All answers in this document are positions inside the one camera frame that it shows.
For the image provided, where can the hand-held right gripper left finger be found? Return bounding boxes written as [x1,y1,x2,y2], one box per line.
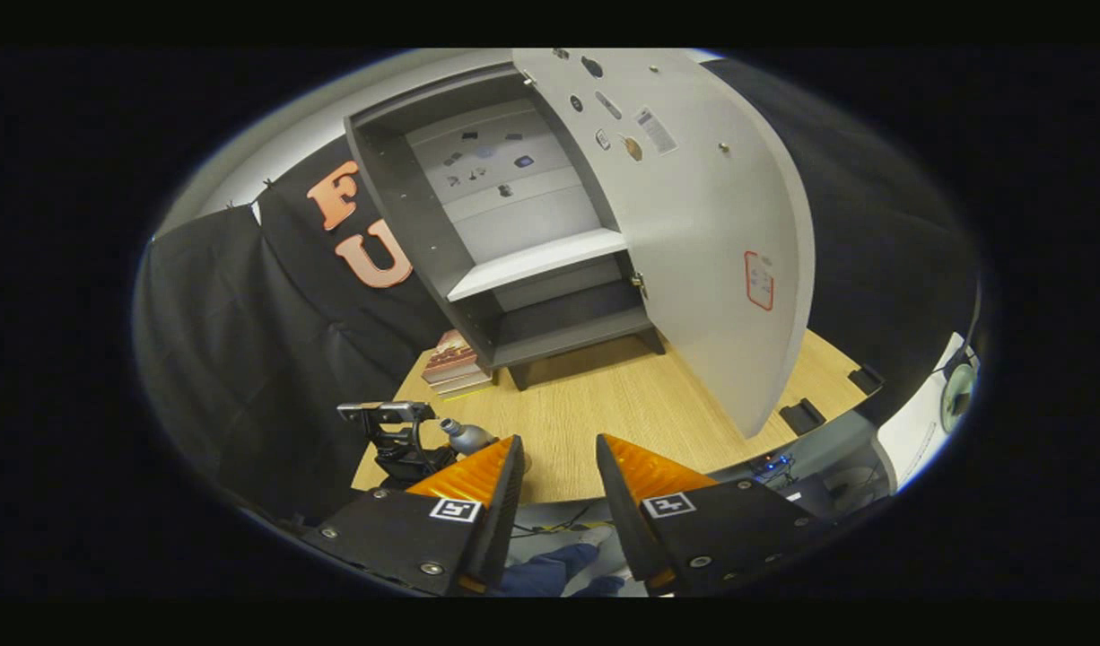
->
[301,435,527,598]

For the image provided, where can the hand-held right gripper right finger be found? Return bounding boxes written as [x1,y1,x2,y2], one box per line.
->
[595,433,838,598]

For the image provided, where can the silver bottle with red label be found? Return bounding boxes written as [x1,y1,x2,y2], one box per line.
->
[438,417,500,455]

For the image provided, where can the grey cabinet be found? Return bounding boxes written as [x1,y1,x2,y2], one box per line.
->
[344,58,668,392]

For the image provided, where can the white cabinet door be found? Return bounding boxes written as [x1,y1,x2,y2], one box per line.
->
[512,48,817,440]

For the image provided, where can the white cabinet shelf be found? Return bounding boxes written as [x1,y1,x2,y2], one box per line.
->
[445,228,631,303]

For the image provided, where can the person's blue trousers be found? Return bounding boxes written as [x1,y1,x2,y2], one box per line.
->
[500,542,628,598]

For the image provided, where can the red cover book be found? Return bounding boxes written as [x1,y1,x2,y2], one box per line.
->
[423,329,480,371]

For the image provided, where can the black backdrop cloth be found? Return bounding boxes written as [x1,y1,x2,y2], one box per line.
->
[133,56,983,532]

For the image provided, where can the white side desk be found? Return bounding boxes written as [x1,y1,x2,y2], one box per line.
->
[876,332,981,493]

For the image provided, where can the grey round device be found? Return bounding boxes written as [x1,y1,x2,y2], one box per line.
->
[940,362,980,435]

